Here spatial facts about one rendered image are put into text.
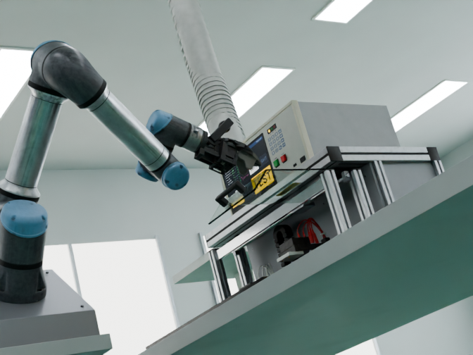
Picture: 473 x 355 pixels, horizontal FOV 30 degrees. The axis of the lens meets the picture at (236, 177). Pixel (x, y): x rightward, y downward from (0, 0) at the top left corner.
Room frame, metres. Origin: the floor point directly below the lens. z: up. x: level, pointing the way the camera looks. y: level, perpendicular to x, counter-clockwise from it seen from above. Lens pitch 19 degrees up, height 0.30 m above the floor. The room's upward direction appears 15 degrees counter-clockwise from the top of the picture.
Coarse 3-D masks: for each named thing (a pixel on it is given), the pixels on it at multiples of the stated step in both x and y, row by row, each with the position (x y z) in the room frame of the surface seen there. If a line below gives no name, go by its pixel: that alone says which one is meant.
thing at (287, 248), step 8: (288, 240) 2.42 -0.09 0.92; (296, 240) 2.41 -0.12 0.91; (304, 240) 2.43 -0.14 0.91; (280, 248) 2.45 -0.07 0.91; (288, 248) 2.43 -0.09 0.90; (296, 248) 2.40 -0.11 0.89; (304, 248) 2.42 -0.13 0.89; (312, 248) 2.44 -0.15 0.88; (288, 256) 2.41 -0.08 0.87; (296, 256) 2.43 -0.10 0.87
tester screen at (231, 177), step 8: (256, 144) 2.56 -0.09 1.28; (264, 144) 2.53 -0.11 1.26; (256, 152) 2.57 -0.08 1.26; (264, 152) 2.54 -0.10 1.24; (232, 168) 2.68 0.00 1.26; (264, 168) 2.56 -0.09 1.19; (224, 176) 2.72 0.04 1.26; (232, 176) 2.69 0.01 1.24; (240, 176) 2.66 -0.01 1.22; (248, 176) 2.63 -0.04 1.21; (232, 192) 2.71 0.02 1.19; (232, 208) 2.73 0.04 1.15
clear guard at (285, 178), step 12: (312, 168) 2.30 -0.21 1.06; (324, 168) 2.32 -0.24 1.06; (336, 168) 2.35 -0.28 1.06; (252, 180) 2.24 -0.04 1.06; (264, 180) 2.27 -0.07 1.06; (276, 180) 2.30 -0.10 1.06; (288, 180) 2.33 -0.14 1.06; (300, 180) 2.36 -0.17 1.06; (312, 180) 2.38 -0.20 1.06; (252, 192) 2.18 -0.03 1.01; (264, 192) 2.37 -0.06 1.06; (276, 192) 2.40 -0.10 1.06; (288, 192) 2.43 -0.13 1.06; (300, 192) 2.47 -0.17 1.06; (228, 204) 2.29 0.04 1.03; (240, 204) 2.42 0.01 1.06; (252, 204) 2.45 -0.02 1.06; (216, 216) 2.32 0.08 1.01
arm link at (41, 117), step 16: (48, 48) 1.98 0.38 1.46; (32, 64) 2.04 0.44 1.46; (32, 80) 2.02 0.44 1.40; (32, 96) 2.05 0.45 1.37; (48, 96) 2.03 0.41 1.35; (64, 96) 2.05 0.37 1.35; (32, 112) 2.06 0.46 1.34; (48, 112) 2.06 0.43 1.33; (32, 128) 2.08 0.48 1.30; (48, 128) 2.09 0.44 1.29; (16, 144) 2.11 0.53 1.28; (32, 144) 2.10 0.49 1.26; (48, 144) 2.13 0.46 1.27; (16, 160) 2.12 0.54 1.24; (32, 160) 2.12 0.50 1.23; (16, 176) 2.13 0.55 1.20; (32, 176) 2.15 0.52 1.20; (0, 192) 2.14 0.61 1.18; (16, 192) 2.14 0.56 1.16; (32, 192) 2.17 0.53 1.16; (0, 208) 2.14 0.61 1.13
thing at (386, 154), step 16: (320, 160) 2.32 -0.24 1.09; (336, 160) 2.30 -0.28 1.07; (352, 160) 2.34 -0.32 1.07; (368, 160) 2.38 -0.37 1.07; (384, 160) 2.41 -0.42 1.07; (400, 160) 2.45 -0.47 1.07; (416, 160) 2.49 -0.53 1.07; (432, 160) 2.54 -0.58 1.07; (336, 176) 2.57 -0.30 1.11; (256, 208) 2.58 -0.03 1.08; (272, 208) 2.58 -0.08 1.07; (224, 224) 2.73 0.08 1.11; (240, 224) 2.66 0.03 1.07; (208, 240) 2.82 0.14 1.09; (224, 240) 2.79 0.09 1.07
